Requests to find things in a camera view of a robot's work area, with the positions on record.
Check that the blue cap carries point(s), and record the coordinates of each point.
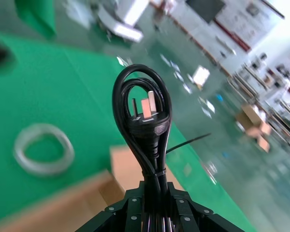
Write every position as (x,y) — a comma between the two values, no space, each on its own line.
(219,97)

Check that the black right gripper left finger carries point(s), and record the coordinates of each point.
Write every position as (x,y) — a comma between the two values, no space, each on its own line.
(120,212)

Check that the white red wall poster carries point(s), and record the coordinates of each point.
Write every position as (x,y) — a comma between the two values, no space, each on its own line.
(234,29)

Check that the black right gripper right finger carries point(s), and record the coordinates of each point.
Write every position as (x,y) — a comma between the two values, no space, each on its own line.
(191,217)

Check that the large open cardboard box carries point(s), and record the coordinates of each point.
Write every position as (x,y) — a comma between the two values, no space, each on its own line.
(256,130)

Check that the green table cloth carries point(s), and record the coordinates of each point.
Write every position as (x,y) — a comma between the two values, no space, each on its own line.
(62,84)

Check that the white red paper bag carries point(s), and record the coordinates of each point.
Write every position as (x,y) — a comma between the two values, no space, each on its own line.
(201,76)

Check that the white machine base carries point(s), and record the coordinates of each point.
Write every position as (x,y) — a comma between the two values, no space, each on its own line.
(120,26)

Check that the clear tape roll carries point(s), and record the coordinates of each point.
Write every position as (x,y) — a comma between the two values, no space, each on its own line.
(21,159)

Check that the open flat cardboard box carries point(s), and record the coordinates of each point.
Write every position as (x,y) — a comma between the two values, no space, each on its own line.
(125,164)

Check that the black screen on stand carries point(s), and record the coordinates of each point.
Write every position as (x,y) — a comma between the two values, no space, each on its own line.
(205,9)

